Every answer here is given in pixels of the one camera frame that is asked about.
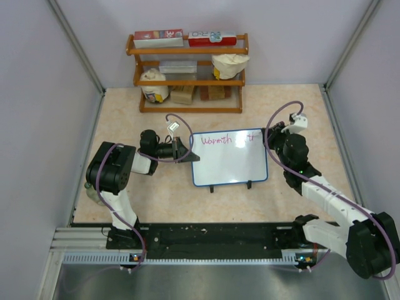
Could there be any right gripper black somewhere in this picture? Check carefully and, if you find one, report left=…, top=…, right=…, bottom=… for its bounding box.
left=262, top=123, right=296, bottom=170

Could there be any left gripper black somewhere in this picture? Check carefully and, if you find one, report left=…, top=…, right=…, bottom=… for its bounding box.
left=152, top=136, right=199, bottom=163

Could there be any blue framed whiteboard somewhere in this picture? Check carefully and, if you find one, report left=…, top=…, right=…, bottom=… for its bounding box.
left=191, top=128, right=269, bottom=189

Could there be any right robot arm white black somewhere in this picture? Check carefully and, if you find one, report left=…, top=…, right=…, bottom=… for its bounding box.
left=261, top=122, right=399, bottom=279

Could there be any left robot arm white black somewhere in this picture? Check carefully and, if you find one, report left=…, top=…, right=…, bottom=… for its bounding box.
left=85, top=129, right=201, bottom=249

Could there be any tan brown block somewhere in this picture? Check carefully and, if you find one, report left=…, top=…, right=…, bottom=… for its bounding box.
left=170, top=86, right=196, bottom=105

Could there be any reddish brown block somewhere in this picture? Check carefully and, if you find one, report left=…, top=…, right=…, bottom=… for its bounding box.
left=199, top=86, right=232, bottom=101

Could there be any white flour bag lower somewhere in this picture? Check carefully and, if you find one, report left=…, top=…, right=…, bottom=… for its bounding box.
left=140, top=68, right=169, bottom=103

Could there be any wooden three-tier shelf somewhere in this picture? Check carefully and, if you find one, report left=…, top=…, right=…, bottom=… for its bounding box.
left=126, top=33, right=249, bottom=114

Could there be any cream paper bag upper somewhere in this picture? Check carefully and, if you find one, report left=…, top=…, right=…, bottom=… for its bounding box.
left=211, top=54, right=250, bottom=80

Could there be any clear glass bottle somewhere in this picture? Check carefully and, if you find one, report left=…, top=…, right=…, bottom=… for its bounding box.
left=84, top=182, right=104, bottom=206

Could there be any red white box right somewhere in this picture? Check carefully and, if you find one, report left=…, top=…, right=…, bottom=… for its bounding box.
left=187, top=31, right=238, bottom=47

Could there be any red white box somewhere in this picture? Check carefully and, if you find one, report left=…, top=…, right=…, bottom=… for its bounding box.
left=133, top=29, right=184, bottom=49
left=187, top=31, right=238, bottom=47

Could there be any red white box left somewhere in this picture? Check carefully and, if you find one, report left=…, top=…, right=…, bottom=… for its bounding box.
left=133, top=29, right=184, bottom=49

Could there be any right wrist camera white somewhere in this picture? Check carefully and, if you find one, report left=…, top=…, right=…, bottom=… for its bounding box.
left=281, top=113, right=308, bottom=134

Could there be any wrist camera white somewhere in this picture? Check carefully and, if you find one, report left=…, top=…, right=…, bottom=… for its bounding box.
left=167, top=121, right=180, bottom=136
left=281, top=113, right=308, bottom=134

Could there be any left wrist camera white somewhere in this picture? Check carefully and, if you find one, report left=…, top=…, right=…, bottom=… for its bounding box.
left=167, top=121, right=180, bottom=136

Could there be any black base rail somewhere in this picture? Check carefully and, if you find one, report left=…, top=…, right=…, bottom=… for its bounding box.
left=70, top=221, right=313, bottom=260

